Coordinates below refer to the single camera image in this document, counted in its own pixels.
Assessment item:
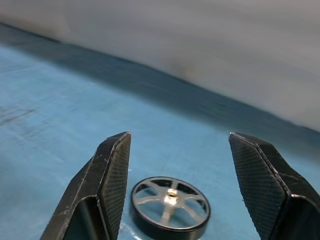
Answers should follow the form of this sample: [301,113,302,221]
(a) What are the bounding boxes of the black rotor wheel silver spokes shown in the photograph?
[129,176,212,239]

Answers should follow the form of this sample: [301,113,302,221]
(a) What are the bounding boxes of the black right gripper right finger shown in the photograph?
[228,132,320,240]

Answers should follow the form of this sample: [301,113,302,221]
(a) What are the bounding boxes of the white foam backdrop sheet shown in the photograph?
[0,0,320,132]

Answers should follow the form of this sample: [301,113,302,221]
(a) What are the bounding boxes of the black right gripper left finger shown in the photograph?
[39,131,132,240]

